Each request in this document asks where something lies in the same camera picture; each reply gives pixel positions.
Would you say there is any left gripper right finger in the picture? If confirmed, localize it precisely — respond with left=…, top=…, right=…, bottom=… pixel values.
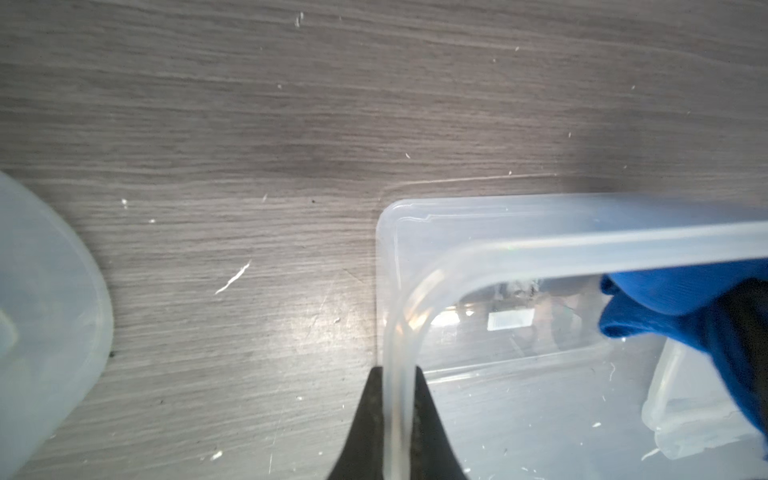
left=412, top=367, right=467, bottom=480

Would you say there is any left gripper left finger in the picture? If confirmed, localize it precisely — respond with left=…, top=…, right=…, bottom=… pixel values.
left=327, top=366, right=384, bottom=480

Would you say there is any clear rectangular lunch box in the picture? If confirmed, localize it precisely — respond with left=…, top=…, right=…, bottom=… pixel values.
left=376, top=194, right=767, bottom=479

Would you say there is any blue cleaning cloth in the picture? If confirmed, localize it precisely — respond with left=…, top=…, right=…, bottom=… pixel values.
left=599, top=259, right=767, bottom=433

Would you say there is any round clear container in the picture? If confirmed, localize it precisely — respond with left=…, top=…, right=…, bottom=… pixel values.
left=1, top=175, right=114, bottom=479

